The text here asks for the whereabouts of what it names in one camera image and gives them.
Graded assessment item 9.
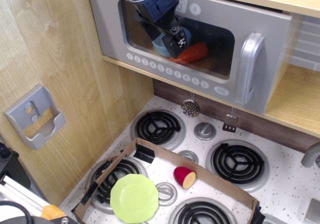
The green plastic plate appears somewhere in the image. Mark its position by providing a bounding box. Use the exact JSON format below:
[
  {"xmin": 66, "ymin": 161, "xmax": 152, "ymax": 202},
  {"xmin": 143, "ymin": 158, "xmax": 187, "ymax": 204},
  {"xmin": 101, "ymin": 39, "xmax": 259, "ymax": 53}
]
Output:
[{"xmin": 110, "ymin": 174, "xmax": 159, "ymax": 223}]

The light blue bowl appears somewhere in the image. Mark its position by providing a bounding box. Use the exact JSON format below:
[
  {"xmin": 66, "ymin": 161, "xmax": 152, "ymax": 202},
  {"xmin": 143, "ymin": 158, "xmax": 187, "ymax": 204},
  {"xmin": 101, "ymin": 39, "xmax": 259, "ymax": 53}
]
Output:
[{"xmin": 152, "ymin": 27, "xmax": 192, "ymax": 58}]

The back left stove burner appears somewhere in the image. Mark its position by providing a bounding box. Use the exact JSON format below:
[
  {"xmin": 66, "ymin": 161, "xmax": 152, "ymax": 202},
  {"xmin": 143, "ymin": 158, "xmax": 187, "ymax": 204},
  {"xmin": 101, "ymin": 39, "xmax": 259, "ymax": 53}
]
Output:
[{"xmin": 130, "ymin": 110, "xmax": 187, "ymax": 151}]

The front right stove burner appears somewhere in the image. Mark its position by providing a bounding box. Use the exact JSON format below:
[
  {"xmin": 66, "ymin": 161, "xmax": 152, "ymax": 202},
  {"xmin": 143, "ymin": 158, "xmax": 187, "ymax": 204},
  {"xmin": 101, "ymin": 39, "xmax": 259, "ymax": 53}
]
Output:
[{"xmin": 168, "ymin": 197, "xmax": 237, "ymax": 224}]

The front stove knob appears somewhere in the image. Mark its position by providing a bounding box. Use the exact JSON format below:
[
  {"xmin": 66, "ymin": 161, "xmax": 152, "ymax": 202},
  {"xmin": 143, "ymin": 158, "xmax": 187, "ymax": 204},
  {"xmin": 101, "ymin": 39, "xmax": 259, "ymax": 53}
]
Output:
[{"xmin": 156, "ymin": 182, "xmax": 178, "ymax": 206}]

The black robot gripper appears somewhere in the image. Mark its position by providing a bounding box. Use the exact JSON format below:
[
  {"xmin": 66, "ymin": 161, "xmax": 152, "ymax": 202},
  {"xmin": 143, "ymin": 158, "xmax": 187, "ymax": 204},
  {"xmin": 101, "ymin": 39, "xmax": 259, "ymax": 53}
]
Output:
[{"xmin": 129, "ymin": 0, "xmax": 187, "ymax": 58}]

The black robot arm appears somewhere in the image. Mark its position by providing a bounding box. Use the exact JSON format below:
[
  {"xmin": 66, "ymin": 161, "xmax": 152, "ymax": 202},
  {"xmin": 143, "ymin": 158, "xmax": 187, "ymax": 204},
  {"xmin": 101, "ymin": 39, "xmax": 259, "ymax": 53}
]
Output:
[{"xmin": 128, "ymin": 0, "xmax": 188, "ymax": 58}]

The stove burner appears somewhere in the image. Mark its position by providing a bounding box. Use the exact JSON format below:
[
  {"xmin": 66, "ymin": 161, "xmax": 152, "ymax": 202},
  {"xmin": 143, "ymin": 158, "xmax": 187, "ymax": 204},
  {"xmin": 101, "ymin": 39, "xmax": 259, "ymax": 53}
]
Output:
[
  {"xmin": 130, "ymin": 110, "xmax": 187, "ymax": 151},
  {"xmin": 86, "ymin": 157, "xmax": 148, "ymax": 214},
  {"xmin": 205, "ymin": 139, "xmax": 270, "ymax": 193},
  {"xmin": 168, "ymin": 197, "xmax": 237, "ymax": 224}
]

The back right stove burner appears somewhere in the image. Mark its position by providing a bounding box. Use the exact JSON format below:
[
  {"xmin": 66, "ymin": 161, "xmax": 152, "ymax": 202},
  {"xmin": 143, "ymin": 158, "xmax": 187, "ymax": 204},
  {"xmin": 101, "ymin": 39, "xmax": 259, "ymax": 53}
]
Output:
[{"xmin": 205, "ymin": 139, "xmax": 270, "ymax": 193}]

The grey wall holder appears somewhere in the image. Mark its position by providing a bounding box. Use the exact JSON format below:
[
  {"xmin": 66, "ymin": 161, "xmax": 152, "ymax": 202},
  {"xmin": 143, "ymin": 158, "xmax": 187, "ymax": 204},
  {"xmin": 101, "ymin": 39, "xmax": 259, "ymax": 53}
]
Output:
[{"xmin": 4, "ymin": 84, "xmax": 66, "ymax": 150}]

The grey toy microwave door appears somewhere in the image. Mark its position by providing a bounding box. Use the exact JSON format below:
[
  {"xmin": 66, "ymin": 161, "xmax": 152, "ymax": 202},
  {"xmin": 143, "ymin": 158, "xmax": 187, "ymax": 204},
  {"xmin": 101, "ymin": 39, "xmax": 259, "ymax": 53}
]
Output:
[{"xmin": 90, "ymin": 0, "xmax": 292, "ymax": 114}]

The black equipment with cable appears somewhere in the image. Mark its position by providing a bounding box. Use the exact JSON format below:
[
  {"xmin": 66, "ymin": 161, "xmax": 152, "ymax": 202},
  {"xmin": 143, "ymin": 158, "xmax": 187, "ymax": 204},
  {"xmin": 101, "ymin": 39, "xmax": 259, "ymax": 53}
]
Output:
[{"xmin": 0, "ymin": 143, "xmax": 76, "ymax": 223}]

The grey toy faucet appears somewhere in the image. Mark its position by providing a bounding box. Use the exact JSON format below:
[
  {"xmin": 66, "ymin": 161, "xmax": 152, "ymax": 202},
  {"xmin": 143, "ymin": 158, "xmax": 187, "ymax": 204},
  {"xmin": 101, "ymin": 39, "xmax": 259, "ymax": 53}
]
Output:
[{"xmin": 301, "ymin": 142, "xmax": 320, "ymax": 168}]

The grey stove knob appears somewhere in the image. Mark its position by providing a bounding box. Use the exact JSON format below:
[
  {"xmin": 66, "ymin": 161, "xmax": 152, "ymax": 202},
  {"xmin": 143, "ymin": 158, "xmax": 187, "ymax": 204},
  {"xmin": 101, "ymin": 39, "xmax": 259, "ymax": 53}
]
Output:
[{"xmin": 194, "ymin": 123, "xmax": 217, "ymax": 141}]

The toy metal spatula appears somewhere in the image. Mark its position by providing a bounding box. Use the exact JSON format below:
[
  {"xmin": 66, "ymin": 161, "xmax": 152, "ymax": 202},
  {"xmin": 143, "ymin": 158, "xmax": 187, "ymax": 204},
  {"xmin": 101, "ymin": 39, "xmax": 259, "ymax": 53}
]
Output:
[{"xmin": 222, "ymin": 107, "xmax": 238, "ymax": 133}]

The middle stove knob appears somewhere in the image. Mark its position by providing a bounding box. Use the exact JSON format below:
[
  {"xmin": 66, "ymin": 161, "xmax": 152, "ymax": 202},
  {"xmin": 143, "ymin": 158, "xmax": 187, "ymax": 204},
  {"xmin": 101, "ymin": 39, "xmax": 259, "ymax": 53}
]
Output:
[{"xmin": 178, "ymin": 150, "xmax": 199, "ymax": 164}]

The toy skimmer ladle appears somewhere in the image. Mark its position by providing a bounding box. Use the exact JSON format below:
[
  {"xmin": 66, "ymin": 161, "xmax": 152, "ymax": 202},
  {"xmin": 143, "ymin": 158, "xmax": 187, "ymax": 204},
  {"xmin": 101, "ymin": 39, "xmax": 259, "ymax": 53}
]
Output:
[{"xmin": 181, "ymin": 92, "xmax": 201, "ymax": 118}]

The red toy fruit half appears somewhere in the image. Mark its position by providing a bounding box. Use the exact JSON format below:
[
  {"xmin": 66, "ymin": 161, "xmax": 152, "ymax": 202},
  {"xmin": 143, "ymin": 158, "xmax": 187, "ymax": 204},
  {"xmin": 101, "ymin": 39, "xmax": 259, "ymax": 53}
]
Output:
[{"xmin": 173, "ymin": 166, "xmax": 197, "ymax": 189}]

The orange toy carrot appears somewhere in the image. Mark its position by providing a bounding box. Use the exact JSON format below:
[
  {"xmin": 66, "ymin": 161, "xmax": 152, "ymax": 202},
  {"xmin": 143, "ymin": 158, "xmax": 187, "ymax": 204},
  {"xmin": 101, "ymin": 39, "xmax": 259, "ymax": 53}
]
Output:
[{"xmin": 169, "ymin": 42, "xmax": 209, "ymax": 65}]

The front left stove burner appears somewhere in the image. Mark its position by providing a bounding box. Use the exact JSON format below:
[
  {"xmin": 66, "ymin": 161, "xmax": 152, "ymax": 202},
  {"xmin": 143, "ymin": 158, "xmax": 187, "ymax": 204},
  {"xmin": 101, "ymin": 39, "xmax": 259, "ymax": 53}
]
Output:
[{"xmin": 86, "ymin": 157, "xmax": 148, "ymax": 214}]

